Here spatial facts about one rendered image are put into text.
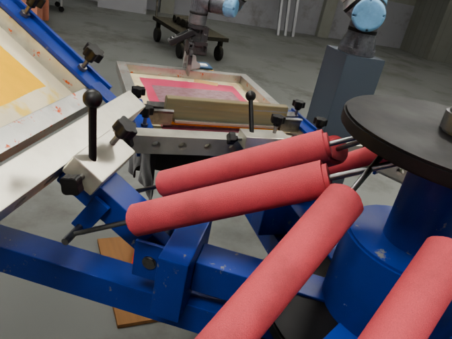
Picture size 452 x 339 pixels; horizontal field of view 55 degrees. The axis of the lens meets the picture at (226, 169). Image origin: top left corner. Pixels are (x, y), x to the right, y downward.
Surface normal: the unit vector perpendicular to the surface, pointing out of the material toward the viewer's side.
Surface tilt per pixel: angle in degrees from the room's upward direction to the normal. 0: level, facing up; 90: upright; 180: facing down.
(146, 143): 90
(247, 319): 40
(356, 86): 90
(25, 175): 32
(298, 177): 52
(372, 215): 0
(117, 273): 0
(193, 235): 0
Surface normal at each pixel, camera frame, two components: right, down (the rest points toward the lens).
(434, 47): 0.25, 0.48
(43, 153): 0.66, -0.61
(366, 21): -0.19, 0.48
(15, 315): 0.18, -0.88
